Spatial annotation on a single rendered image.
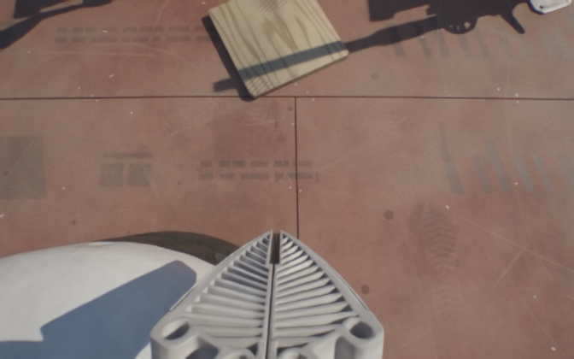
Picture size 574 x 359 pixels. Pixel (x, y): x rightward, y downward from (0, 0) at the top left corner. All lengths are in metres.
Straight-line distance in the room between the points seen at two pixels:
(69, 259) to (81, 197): 0.44
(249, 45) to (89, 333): 0.66
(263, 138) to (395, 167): 0.37
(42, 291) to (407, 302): 0.65
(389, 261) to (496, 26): 0.80
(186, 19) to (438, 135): 0.81
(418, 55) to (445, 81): 0.11
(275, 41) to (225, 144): 0.33
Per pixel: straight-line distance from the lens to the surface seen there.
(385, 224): 0.61
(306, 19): 0.77
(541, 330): 0.91
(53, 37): 1.00
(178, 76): 0.73
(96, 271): 0.30
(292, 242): 0.16
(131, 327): 0.26
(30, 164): 0.87
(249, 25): 0.75
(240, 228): 0.56
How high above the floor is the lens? 0.55
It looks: 82 degrees down
